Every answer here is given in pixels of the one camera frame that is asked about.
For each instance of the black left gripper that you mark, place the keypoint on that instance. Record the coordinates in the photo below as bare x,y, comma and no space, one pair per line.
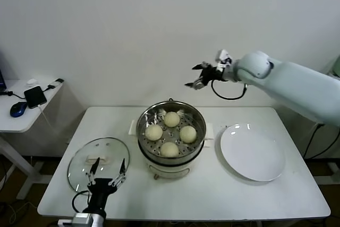
102,187

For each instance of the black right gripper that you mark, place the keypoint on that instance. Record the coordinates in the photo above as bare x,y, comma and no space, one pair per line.
211,74

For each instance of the oval glass pot lid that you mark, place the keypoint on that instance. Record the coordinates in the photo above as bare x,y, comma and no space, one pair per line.
79,158

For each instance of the white steamed baozi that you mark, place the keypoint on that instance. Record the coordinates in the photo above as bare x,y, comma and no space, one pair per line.
171,118
169,149
188,134
154,132

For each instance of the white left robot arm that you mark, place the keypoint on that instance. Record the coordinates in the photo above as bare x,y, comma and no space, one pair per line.
99,220

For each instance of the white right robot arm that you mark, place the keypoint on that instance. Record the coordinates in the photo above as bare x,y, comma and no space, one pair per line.
292,83

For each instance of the perforated steel steamer basket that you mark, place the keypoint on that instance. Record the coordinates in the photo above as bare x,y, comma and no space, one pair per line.
196,120

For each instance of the cream electric cooker base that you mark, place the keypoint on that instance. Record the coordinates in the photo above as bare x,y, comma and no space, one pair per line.
170,169

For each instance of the white oval plate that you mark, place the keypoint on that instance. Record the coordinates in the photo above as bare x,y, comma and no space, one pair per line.
252,152

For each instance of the black smartphone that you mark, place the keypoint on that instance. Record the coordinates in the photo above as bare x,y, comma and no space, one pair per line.
35,97

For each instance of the white side table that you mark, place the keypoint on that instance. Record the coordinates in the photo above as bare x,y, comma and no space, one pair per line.
16,126

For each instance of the blue computer mouse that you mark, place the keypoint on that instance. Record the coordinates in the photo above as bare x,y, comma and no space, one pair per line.
18,109

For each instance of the small white earbud case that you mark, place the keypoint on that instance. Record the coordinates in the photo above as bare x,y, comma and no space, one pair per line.
32,81

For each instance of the dark screen edge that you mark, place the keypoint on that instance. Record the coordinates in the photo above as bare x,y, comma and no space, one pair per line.
1,83

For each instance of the pale green object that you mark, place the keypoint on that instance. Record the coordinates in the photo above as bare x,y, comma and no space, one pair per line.
338,65

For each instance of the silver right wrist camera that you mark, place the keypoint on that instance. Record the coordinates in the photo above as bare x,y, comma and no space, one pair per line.
224,57

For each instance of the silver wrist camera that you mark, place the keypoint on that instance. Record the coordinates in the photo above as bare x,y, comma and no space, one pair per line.
81,220
224,57

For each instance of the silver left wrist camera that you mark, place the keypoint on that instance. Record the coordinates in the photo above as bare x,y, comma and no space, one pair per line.
81,220

